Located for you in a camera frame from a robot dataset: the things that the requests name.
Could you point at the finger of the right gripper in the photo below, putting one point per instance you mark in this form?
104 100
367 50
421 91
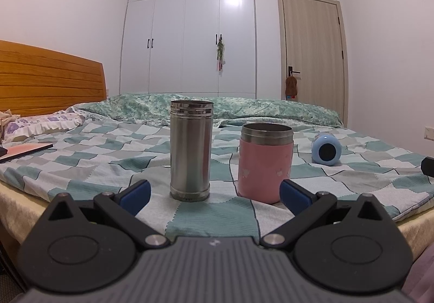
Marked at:
427 166

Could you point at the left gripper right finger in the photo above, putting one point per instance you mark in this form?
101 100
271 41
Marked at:
310 211

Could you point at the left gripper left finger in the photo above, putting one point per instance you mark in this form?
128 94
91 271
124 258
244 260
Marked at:
120 210

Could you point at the pink insulated cup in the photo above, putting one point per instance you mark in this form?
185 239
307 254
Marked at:
265 159

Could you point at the tall stainless steel cup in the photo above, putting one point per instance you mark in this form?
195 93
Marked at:
191 129

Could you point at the light blue cup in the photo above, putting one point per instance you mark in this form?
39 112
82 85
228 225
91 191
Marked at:
326 149

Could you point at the green checkered bed blanket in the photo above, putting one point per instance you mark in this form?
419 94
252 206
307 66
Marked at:
111 156

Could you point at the purple floral pillow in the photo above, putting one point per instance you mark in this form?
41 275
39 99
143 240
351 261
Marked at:
15 127

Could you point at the green floral duvet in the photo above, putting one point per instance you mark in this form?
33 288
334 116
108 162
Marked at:
154 109

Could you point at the pink book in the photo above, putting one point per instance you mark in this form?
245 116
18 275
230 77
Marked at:
15 152

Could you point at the orange wooden headboard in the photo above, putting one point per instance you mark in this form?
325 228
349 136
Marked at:
37 81

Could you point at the beige wooden door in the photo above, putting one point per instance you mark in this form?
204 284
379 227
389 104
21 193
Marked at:
313 49

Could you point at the hanging green plant decoration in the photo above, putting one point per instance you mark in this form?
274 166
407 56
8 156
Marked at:
220 54

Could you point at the white wardrobe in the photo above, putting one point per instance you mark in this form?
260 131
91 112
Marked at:
170 46

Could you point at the white wall socket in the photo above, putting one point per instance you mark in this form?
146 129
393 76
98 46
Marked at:
429 133

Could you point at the brown bag on door handle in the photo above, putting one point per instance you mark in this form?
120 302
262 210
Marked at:
291 89

